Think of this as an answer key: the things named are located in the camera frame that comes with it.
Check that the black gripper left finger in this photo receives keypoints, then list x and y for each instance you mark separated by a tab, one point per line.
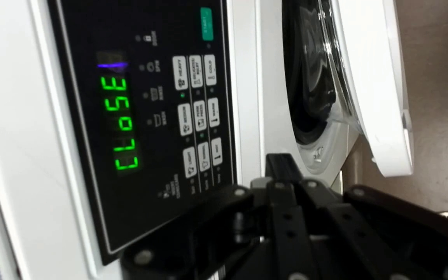
209	234

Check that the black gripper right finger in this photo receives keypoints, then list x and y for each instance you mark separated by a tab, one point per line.
370	238

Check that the black button control panel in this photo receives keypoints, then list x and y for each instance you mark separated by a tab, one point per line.
132	207

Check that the white washing machine body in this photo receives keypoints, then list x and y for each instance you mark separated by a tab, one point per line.
16	103

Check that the open round washer door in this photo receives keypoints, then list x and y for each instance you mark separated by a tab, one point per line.
374	78

